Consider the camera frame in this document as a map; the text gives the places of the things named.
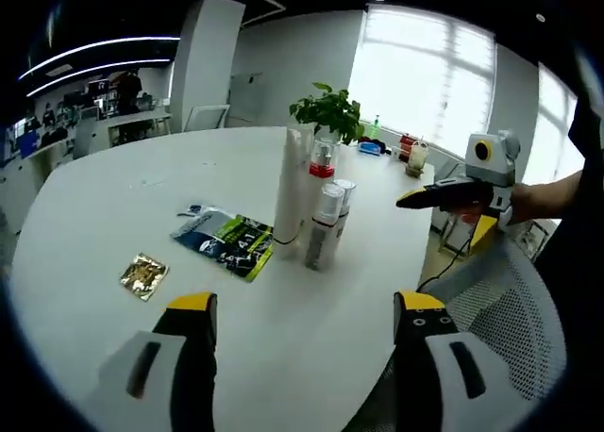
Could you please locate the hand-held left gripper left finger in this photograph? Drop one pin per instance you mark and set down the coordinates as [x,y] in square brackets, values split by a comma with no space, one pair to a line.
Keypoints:
[137,370]

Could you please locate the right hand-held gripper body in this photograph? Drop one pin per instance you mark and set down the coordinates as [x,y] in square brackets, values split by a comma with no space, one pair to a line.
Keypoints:
[495,168]

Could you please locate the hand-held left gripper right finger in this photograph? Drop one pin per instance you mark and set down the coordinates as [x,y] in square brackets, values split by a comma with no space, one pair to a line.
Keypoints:
[443,370]

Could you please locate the small white skincare bottle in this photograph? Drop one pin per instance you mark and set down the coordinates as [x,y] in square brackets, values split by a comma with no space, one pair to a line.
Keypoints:
[323,234]
[348,196]

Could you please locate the gold foil skincare sachet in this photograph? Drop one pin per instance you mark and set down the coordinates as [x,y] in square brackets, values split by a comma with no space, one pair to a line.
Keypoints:
[144,276]

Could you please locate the red collar skincare pump bottle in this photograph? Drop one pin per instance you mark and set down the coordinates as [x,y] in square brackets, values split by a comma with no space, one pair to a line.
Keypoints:
[323,169]

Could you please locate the white skincare tube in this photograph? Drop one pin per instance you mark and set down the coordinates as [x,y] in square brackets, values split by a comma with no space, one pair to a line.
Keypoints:
[290,191]

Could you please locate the black green skincare mask packet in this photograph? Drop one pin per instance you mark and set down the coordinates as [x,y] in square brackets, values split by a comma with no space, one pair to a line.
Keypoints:
[226,243]

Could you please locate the green cap bottle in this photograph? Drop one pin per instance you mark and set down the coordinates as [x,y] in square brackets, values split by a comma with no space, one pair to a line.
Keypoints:
[374,127]

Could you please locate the person's right hand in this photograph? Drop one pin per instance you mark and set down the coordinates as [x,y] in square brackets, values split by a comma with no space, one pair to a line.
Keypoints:
[531,203]

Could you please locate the clear drink cup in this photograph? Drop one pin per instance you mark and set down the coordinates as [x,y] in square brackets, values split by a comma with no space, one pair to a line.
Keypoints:
[419,158]

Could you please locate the red box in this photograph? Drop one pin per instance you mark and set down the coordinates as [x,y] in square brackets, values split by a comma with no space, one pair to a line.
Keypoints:
[408,146]

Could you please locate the narrow window with blinds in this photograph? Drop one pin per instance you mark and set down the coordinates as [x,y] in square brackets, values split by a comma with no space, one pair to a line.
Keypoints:
[557,130]

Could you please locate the grey mesh office chair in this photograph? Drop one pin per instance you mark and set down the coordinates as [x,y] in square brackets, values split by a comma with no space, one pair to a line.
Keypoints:
[509,300]

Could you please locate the small blue box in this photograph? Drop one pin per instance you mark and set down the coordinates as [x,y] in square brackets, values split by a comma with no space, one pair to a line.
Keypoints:
[370,147]

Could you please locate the wide window with blinds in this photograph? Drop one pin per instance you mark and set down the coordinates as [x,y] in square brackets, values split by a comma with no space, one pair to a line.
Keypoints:
[420,83]

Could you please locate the person's black clothing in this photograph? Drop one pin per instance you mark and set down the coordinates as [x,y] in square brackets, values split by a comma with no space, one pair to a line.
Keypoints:
[585,309]

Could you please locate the potted green plant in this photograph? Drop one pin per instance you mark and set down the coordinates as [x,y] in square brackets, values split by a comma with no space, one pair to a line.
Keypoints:
[330,111]

